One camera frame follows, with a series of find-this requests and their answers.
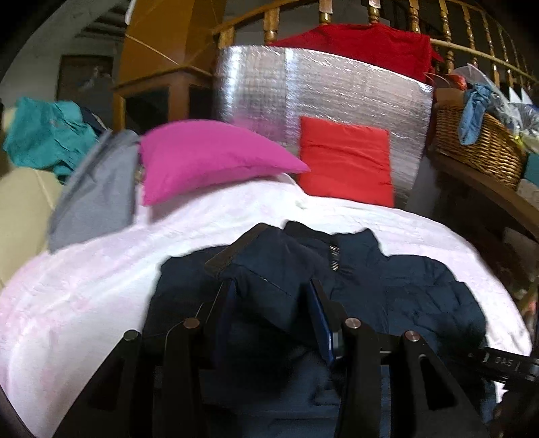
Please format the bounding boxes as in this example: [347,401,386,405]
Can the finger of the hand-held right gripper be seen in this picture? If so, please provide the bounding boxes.
[463,343,539,386]

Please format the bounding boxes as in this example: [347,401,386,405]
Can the grey garment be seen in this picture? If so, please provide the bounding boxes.
[47,130,141,253]

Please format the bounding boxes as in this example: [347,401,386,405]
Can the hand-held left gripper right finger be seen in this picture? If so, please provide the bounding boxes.
[307,279,491,438]

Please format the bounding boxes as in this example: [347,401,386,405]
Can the clear plastic bags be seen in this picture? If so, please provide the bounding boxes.
[452,63,539,142]

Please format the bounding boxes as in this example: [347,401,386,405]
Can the curved wooden ledge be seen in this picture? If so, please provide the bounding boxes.
[425,149,539,241]

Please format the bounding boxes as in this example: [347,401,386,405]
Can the red pillow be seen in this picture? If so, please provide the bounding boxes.
[295,117,397,208]

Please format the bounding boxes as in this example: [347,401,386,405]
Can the teal garment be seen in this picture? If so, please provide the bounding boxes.
[3,97,102,178]

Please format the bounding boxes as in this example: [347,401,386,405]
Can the dark framed picture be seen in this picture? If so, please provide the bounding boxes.
[57,55,114,123]

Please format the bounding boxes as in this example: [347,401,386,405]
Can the light blue cloth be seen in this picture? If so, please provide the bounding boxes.
[458,82,504,146]

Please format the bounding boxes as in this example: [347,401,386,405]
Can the white bed blanket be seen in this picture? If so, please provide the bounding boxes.
[0,173,533,438]

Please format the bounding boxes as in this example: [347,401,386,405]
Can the pink pillow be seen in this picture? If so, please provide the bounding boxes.
[139,119,311,207]

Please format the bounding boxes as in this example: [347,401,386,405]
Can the wicker basket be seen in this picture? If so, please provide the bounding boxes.
[434,99,529,190]

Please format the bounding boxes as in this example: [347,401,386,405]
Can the red garment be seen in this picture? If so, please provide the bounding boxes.
[269,23,443,85]

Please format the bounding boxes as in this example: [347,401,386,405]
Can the beige sofa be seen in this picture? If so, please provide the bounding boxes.
[0,105,68,291]

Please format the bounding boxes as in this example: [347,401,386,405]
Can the silver foil insulation sheet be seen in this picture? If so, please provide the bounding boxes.
[213,45,434,207]

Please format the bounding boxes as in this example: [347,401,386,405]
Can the wooden cabinet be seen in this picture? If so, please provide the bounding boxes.
[112,0,228,135]

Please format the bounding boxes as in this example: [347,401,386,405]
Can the navy padded jacket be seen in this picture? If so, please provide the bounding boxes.
[143,221,498,438]

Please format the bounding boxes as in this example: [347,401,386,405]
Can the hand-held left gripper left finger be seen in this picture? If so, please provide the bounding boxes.
[63,223,275,438]

